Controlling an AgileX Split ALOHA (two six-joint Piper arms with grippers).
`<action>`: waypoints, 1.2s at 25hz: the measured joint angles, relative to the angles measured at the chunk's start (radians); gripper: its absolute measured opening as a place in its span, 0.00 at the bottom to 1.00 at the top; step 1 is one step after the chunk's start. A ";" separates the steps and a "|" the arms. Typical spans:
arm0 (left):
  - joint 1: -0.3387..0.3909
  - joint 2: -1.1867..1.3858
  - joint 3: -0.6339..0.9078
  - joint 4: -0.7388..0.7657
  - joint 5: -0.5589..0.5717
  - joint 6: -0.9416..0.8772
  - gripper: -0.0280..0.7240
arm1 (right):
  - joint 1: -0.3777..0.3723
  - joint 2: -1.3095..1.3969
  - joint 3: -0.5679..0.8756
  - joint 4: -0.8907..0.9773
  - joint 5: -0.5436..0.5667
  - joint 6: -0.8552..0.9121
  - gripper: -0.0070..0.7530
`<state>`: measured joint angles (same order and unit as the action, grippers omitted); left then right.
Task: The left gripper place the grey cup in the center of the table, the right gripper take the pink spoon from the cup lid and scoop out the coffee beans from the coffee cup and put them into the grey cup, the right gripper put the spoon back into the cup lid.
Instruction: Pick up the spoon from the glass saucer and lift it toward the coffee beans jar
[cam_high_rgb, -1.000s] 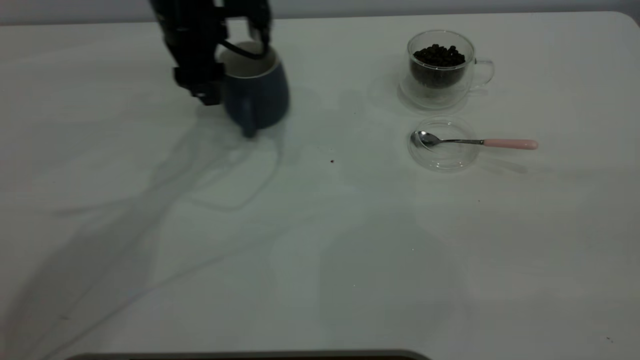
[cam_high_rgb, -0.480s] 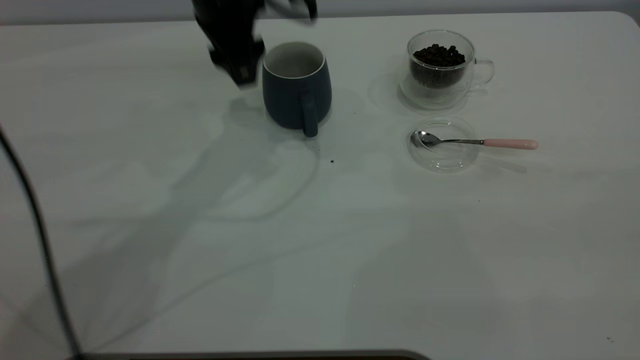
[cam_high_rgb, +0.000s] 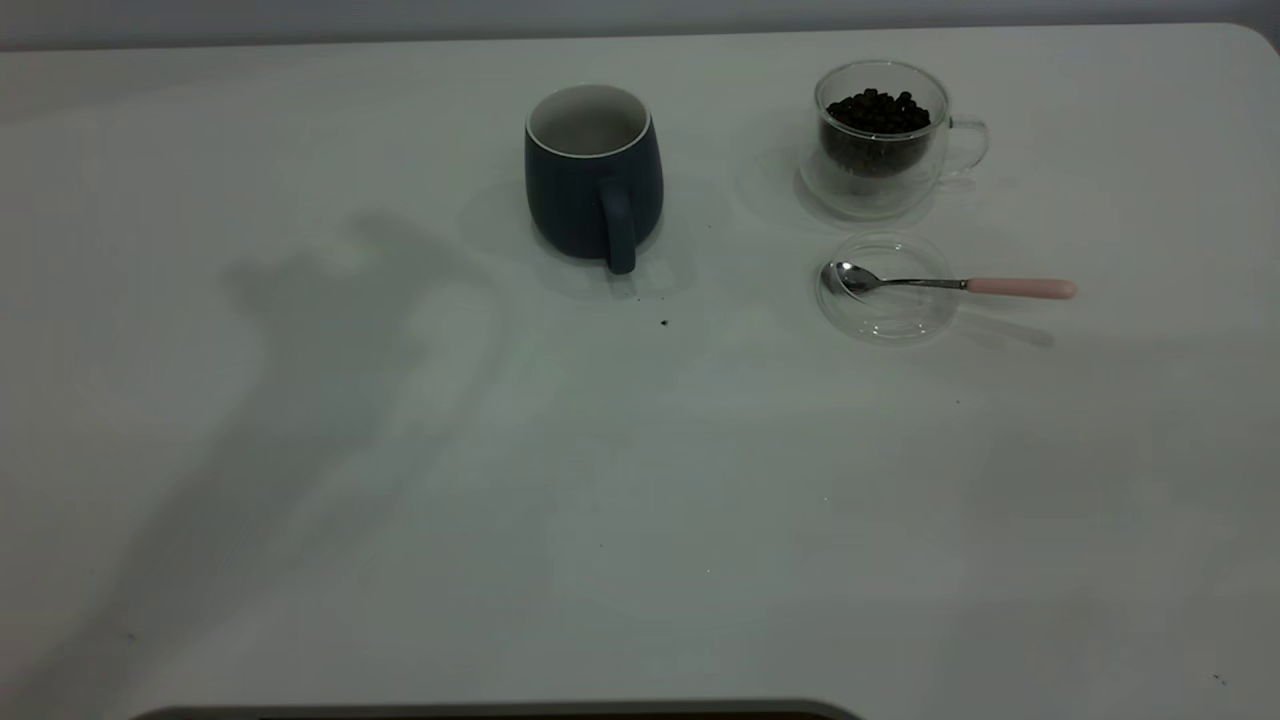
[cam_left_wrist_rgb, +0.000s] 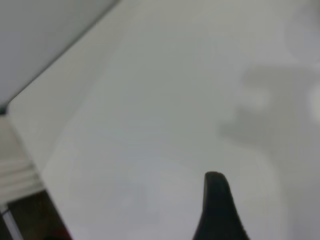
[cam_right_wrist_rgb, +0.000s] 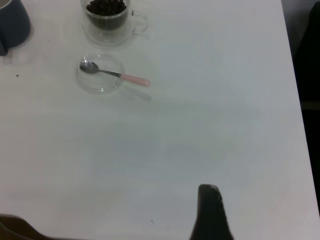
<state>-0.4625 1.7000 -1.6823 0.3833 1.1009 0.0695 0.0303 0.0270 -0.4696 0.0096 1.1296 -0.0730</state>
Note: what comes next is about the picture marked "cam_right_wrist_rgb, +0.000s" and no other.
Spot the clear double-wall glass cup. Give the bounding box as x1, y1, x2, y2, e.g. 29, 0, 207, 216
80, 0, 149, 47

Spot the metal spoon with pink handle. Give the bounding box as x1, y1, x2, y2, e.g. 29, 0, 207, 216
79, 61, 151, 87

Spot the dark grey-blue ceramic mug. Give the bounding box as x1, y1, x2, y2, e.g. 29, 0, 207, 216
0, 0, 32, 56

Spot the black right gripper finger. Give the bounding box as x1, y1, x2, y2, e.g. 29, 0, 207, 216
189, 184, 236, 240

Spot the dark beans heap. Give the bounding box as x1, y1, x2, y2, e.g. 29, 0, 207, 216
85, 0, 128, 30

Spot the clear glass saucer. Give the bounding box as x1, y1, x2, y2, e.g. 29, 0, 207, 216
75, 50, 125, 95

